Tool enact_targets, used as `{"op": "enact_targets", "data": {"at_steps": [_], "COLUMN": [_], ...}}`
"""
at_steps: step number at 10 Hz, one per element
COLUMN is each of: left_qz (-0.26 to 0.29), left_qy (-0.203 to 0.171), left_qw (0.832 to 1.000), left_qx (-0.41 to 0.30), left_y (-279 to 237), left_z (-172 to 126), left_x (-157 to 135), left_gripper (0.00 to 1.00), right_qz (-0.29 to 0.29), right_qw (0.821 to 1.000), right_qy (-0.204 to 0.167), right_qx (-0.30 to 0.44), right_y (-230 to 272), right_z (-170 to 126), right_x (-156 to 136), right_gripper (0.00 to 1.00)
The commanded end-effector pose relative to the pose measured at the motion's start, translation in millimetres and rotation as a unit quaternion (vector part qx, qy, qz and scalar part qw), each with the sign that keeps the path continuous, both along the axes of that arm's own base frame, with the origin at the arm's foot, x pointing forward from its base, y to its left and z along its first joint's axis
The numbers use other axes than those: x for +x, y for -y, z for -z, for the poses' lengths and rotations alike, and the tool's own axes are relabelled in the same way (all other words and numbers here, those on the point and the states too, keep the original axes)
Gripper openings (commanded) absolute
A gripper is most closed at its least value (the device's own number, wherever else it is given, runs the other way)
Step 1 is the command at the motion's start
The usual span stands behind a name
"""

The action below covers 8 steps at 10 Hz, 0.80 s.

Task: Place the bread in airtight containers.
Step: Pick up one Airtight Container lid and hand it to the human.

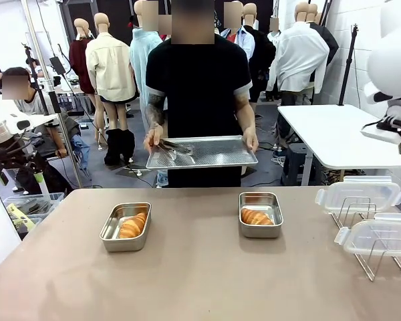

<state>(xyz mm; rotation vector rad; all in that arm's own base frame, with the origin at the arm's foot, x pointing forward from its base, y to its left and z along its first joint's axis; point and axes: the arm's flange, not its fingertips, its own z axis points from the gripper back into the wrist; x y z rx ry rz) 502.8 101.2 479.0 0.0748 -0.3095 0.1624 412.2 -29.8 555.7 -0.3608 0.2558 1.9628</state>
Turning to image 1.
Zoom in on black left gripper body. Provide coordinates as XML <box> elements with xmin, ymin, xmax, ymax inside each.
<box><xmin>0</xmin><ymin>142</ymin><xmax>29</xmax><ymax>171</ymax></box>

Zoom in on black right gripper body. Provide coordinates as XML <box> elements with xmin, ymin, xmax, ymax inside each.
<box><xmin>376</xmin><ymin>113</ymin><xmax>401</xmax><ymax>136</ymax></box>

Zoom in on clear plastic clip lid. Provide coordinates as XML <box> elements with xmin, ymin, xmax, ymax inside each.
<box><xmin>315</xmin><ymin>176</ymin><xmax>401</xmax><ymax>215</ymax></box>
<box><xmin>333</xmin><ymin>213</ymin><xmax>401</xmax><ymax>257</ymax></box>

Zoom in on golden croissant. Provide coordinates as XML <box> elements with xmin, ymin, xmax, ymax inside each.
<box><xmin>118</xmin><ymin>212</ymin><xmax>148</xmax><ymax>239</ymax></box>
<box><xmin>241</xmin><ymin>207</ymin><xmax>275</xmax><ymax>226</ymax></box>

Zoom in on metal tongs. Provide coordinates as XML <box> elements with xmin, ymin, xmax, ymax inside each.
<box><xmin>158</xmin><ymin>139</ymin><xmax>196</xmax><ymax>165</ymax></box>

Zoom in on perforated metal baking tray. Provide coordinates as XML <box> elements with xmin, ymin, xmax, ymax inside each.
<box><xmin>145</xmin><ymin>134</ymin><xmax>259</xmax><ymax>170</ymax></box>

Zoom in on person's tattooed right forearm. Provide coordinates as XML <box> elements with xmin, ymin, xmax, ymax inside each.
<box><xmin>144</xmin><ymin>93</ymin><xmax>168</xmax><ymax>130</ymax></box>

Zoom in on person's left forearm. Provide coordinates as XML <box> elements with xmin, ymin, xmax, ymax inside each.
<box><xmin>233</xmin><ymin>92</ymin><xmax>257</xmax><ymax>131</ymax></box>

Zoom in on person's right hand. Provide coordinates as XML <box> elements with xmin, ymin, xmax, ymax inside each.
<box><xmin>143</xmin><ymin>125</ymin><xmax>164</xmax><ymax>154</ymax></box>

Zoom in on person's left hand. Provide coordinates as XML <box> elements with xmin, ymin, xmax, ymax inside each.
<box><xmin>242</xmin><ymin>126</ymin><xmax>260</xmax><ymax>152</ymax></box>

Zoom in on clear plastic storage bin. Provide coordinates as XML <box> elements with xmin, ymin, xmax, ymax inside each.
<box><xmin>2</xmin><ymin>192</ymin><xmax>65</xmax><ymax>221</ymax></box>

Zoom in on yellow green packaged item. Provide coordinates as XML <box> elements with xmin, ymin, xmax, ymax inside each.
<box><xmin>6</xmin><ymin>203</ymin><xmax>36</xmax><ymax>230</ymax></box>

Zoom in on silver metal pole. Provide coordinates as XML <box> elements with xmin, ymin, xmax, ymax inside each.
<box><xmin>21</xmin><ymin>0</ymin><xmax>84</xmax><ymax>189</ymax></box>

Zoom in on blue jeans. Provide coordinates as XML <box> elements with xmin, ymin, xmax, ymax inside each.
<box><xmin>69</xmin><ymin>133</ymin><xmax>91</xmax><ymax>177</ymax></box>

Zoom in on white table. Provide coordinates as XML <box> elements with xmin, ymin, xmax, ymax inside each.
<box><xmin>277</xmin><ymin>104</ymin><xmax>401</xmax><ymax>187</ymax></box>

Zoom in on seated person in grey shirt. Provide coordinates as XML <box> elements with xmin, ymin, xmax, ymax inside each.
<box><xmin>1</xmin><ymin>66</ymin><xmax>83</xmax><ymax>195</ymax></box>

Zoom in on black tripod stand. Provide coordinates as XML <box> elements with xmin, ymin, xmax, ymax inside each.
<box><xmin>338</xmin><ymin>23</ymin><xmax>360</xmax><ymax>106</ymax></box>

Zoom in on black light stand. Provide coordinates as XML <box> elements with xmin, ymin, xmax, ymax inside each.
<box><xmin>22</xmin><ymin>42</ymin><xmax>63</xmax><ymax>116</ymax></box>

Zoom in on black crumpled trousers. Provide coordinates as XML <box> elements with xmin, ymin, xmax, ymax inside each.
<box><xmin>104</xmin><ymin>128</ymin><xmax>136</xmax><ymax>167</ymax></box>

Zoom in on mannequin with black shirt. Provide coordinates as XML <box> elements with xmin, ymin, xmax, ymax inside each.
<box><xmin>307</xmin><ymin>3</ymin><xmax>340</xmax><ymax>84</ymax></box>

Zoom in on black stool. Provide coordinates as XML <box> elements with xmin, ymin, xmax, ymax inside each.
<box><xmin>281</xmin><ymin>142</ymin><xmax>317</xmax><ymax>187</ymax></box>

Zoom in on black panel on stand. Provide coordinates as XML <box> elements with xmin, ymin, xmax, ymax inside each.
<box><xmin>49</xmin><ymin>56</ymin><xmax>67</xmax><ymax>75</ymax></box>

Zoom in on mannequin with white shirt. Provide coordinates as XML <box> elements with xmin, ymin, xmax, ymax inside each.
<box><xmin>266</xmin><ymin>1</ymin><xmax>331</xmax><ymax>101</ymax></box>

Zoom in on mannequin with dark red top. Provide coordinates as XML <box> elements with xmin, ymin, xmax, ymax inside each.
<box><xmin>69</xmin><ymin>18</ymin><xmax>98</xmax><ymax>141</ymax></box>

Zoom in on rectangular stainless steel container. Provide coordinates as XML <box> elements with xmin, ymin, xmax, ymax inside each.
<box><xmin>238</xmin><ymin>191</ymin><xmax>284</xmax><ymax>239</ymax></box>
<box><xmin>99</xmin><ymin>201</ymin><xmax>152</xmax><ymax>253</ymax></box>

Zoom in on mannequin with cream shirt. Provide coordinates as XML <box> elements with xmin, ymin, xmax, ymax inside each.
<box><xmin>85</xmin><ymin>12</ymin><xmax>137</xmax><ymax>148</ymax></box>

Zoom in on mannequin with black jacket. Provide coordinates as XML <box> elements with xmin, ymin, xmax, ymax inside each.
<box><xmin>242</xmin><ymin>3</ymin><xmax>277</xmax><ymax>104</ymax></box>

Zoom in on small mannequin with white top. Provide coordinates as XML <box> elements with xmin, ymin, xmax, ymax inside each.
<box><xmin>269</xmin><ymin>18</ymin><xmax>283</xmax><ymax>44</ymax></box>

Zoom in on mannequin with light blue shirt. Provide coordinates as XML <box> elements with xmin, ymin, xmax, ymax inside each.
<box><xmin>129</xmin><ymin>0</ymin><xmax>164</xmax><ymax>134</ymax></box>

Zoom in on person in black t-shirt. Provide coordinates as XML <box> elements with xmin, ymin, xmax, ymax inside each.
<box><xmin>145</xmin><ymin>0</ymin><xmax>253</xmax><ymax>189</ymax></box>

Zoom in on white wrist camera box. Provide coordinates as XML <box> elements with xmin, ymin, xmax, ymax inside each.
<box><xmin>360</xmin><ymin>128</ymin><xmax>401</xmax><ymax>145</ymax></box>

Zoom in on dark mannequin base plate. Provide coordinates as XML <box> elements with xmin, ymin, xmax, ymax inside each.
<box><xmin>115</xmin><ymin>163</ymin><xmax>154</xmax><ymax>179</ymax></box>

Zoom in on white floor cables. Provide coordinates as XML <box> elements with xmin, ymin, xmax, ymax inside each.
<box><xmin>270</xmin><ymin>146</ymin><xmax>288</xmax><ymax>168</ymax></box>

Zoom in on metal wire lid rack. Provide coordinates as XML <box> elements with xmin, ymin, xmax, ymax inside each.
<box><xmin>329</xmin><ymin>196</ymin><xmax>401</xmax><ymax>282</ymax></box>

